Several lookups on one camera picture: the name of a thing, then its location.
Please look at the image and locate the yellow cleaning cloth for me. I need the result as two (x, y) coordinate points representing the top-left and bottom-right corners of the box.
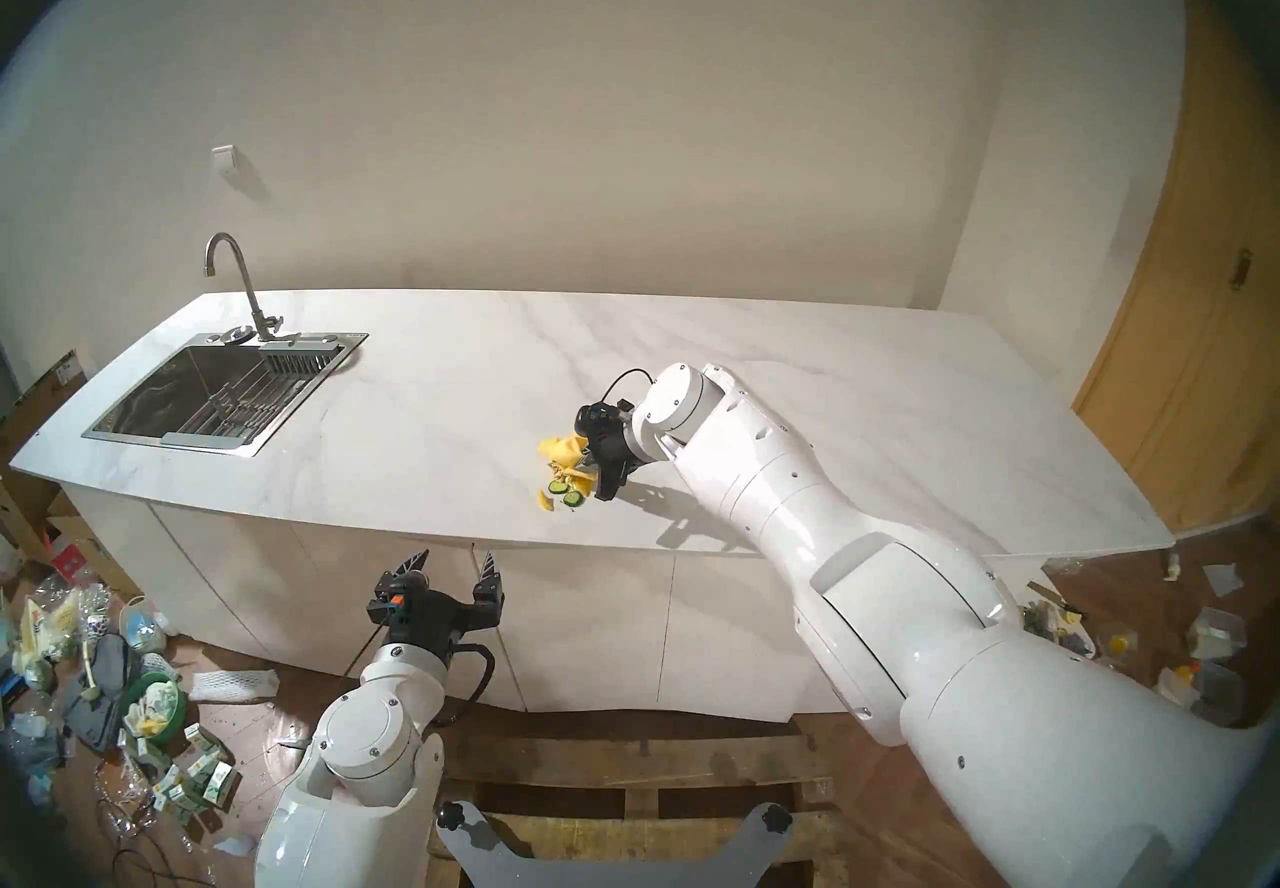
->
(537, 434), (591, 487)

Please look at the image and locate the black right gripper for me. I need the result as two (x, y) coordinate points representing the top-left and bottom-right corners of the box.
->
(572, 414), (661, 502)

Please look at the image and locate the clear plastic container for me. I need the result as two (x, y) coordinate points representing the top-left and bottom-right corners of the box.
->
(1186, 606), (1248, 662)

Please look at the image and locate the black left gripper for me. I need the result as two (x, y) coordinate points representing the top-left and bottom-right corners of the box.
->
(392, 548), (503, 662)

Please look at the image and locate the wooden pallet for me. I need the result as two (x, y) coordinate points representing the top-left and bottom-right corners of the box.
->
(430, 716), (851, 867)

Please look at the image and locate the stainless steel sink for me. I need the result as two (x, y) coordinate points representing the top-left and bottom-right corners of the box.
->
(82, 332), (369, 457)

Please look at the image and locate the white and blue bowl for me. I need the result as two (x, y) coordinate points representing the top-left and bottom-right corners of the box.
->
(118, 596), (169, 653)

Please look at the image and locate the cardboard box with red print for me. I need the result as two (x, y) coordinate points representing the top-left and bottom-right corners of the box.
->
(45, 516), (111, 587)

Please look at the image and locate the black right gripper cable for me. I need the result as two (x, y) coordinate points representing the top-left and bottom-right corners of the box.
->
(600, 369), (656, 412)

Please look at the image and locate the wooden door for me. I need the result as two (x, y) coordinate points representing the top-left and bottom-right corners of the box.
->
(1072, 0), (1280, 537)

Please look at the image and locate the grey fabric bag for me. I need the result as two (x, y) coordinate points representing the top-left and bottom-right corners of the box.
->
(62, 634), (143, 757)

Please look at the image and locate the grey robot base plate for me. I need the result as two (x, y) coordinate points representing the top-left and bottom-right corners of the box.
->
(435, 801), (796, 888)

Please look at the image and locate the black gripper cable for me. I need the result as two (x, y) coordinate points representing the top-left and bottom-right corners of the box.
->
(600, 369), (656, 412)
(340, 624), (497, 727)

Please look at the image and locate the flat brown cardboard sheet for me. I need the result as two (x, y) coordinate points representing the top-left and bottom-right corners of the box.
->
(0, 351), (91, 467)

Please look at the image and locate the green bowl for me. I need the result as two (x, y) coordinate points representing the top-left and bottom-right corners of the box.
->
(122, 674), (189, 747)

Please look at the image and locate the white foam mesh sleeve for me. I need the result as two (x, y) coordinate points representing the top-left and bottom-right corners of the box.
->
(188, 668), (281, 705)

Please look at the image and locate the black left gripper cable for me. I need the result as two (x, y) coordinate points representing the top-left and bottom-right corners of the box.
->
(340, 624), (497, 727)

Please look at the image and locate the steel gooseneck faucet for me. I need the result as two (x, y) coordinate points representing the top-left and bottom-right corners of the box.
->
(204, 233), (301, 344)

